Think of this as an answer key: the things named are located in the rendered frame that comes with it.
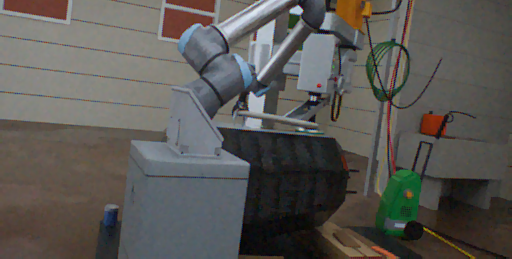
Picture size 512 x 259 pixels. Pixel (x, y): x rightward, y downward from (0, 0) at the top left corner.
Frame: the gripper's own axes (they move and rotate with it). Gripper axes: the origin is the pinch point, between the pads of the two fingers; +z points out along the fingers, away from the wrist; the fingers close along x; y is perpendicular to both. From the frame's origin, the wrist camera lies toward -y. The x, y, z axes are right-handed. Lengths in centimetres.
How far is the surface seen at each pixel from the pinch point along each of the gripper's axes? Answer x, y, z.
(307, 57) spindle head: 43, -48, -55
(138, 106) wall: -183, -611, 15
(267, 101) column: 26, -114, -21
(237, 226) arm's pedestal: 3, 89, 36
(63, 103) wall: -314, -560, 31
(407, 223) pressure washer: 166, -105, 65
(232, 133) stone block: -2.2, -13.5, 6.6
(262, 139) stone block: 17.6, -18.0, 7.5
